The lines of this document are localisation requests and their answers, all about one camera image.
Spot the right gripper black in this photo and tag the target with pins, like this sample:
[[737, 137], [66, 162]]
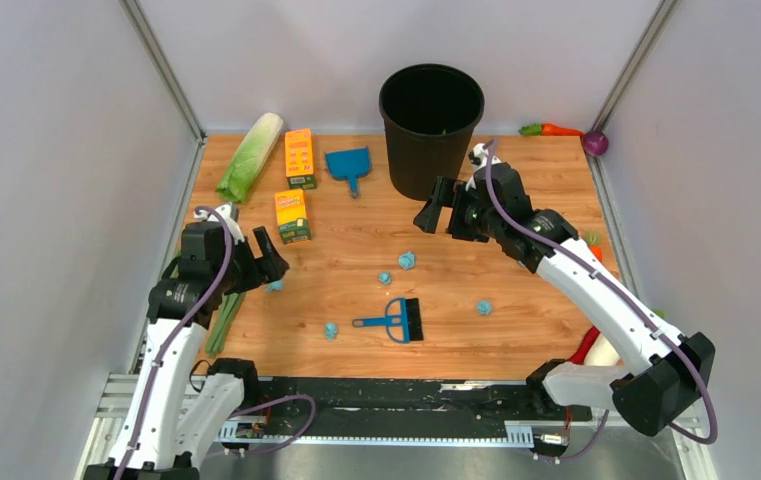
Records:
[[444, 194]]

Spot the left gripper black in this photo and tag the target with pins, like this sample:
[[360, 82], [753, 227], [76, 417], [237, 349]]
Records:
[[271, 266]]

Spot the blue dustpan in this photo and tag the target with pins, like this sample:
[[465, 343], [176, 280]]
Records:
[[349, 166]]

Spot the blue hand brush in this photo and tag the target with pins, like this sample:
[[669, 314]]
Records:
[[401, 320]]

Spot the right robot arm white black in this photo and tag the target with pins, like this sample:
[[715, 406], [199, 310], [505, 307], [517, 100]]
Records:
[[660, 372]]

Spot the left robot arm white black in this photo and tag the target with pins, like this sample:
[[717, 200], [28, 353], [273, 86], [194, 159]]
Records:
[[160, 437]]

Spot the yellow green sponge box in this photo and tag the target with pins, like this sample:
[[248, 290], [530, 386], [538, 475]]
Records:
[[292, 217]]

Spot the green long beans bundle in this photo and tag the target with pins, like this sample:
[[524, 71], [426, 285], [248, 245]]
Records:
[[217, 339]]

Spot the blue paper scrap upper centre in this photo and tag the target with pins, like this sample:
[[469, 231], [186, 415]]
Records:
[[407, 260]]

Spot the blue paper scrap lower left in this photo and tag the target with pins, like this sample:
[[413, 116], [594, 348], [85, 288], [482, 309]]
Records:
[[331, 331]]

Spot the black plastic trash bin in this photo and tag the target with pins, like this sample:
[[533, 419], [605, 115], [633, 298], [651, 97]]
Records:
[[429, 113]]

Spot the orange carton box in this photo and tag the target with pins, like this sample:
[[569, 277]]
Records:
[[299, 159]]

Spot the blue paper scrap right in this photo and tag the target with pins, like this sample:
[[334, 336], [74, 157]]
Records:
[[484, 307]]

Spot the napa cabbage toy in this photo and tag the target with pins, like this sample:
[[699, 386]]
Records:
[[249, 158]]

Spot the carrot toy back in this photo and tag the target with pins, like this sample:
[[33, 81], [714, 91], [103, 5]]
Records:
[[548, 129]]

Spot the carrot toy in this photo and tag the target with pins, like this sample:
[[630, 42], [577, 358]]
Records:
[[548, 129], [593, 241]]

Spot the carrot toy right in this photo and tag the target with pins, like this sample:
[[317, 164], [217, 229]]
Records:
[[593, 241]]

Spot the purple onion toy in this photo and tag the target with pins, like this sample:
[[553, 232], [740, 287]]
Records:
[[595, 143]]

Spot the red chili pepper toy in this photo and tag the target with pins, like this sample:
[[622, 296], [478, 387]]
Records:
[[588, 340]]

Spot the white radish toy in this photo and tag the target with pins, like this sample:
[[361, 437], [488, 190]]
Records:
[[601, 353]]

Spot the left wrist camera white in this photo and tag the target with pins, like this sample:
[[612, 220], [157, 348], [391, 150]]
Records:
[[229, 213]]

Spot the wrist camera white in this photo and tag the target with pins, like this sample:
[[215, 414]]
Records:
[[229, 213], [478, 156]]

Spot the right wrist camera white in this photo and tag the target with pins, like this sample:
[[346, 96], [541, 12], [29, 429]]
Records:
[[478, 156]]

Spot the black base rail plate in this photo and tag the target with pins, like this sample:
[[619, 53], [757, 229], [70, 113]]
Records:
[[368, 408]]

